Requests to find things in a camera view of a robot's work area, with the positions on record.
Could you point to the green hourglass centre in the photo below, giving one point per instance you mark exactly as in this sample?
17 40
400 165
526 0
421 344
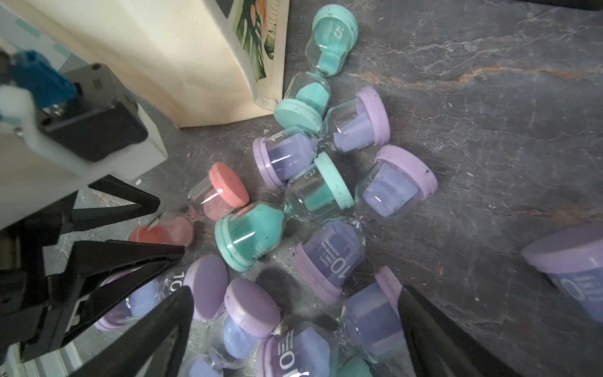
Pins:
314 194

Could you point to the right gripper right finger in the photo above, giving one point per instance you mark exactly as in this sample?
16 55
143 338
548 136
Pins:
438 346

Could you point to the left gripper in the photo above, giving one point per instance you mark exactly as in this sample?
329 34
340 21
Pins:
63 139

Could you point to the pink hourglass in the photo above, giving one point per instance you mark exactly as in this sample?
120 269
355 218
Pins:
218 195

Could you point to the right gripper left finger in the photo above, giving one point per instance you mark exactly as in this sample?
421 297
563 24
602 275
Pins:
157 343

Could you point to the cream canvas tote bag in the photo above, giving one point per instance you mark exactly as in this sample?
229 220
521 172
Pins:
201 63

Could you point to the green hourglass near bag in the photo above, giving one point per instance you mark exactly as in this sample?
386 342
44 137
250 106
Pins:
335 31

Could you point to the green hourglass lying right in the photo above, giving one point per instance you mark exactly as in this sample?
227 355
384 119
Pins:
355 367

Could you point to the purple hourglass top cluster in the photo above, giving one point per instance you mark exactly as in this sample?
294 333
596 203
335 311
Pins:
354 124

